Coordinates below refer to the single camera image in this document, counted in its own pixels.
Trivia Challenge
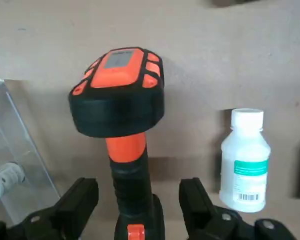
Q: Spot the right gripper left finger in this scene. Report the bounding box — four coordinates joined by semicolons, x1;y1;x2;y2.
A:
0;177;100;240

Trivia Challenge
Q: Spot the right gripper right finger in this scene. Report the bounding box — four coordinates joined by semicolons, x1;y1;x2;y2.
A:
178;177;297;240

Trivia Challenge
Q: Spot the clear acrylic stepped shelf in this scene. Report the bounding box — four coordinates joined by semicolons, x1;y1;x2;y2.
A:
0;78;61;226

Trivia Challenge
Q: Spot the small white-capped vial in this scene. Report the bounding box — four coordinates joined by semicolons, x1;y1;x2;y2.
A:
0;161;26;203

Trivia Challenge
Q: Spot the white medicine bottle green label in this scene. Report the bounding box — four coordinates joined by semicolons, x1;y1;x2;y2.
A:
219;108;272;213

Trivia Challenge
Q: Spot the orange black barcode scanner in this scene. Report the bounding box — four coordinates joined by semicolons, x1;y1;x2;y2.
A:
68;46;166;240

